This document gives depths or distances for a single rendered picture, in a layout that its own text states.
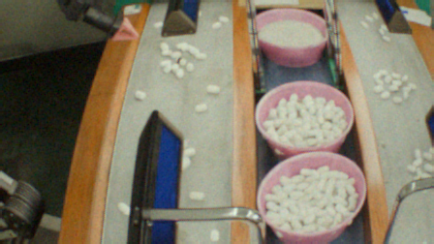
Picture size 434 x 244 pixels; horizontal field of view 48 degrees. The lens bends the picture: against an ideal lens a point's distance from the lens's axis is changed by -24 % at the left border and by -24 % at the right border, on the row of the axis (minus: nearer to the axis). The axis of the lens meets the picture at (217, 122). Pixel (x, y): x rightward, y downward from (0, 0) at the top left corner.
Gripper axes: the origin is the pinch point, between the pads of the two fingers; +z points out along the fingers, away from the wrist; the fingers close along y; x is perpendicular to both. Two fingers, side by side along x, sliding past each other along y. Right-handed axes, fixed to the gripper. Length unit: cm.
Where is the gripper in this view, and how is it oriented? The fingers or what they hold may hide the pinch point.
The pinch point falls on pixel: (135, 36)
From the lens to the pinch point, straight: 175.2
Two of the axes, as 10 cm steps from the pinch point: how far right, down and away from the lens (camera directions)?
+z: 8.4, 4.4, 3.2
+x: -5.5, 6.4, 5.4
